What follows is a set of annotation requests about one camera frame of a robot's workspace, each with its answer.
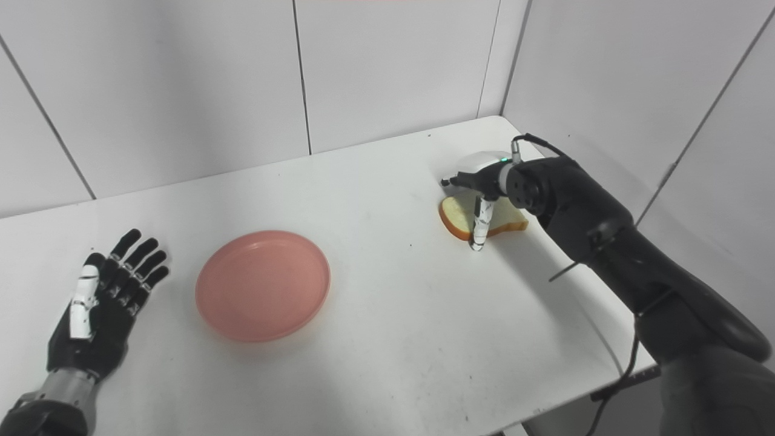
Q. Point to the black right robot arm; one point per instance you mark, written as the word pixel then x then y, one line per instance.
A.
pixel 636 266

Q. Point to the pink round plate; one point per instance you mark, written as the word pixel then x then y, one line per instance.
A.
pixel 263 284

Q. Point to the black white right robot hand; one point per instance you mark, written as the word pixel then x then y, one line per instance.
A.
pixel 481 166

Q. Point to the slice of white bread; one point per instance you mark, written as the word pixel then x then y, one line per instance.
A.
pixel 508 215

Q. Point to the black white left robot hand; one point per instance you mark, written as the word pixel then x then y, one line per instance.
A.
pixel 100 342

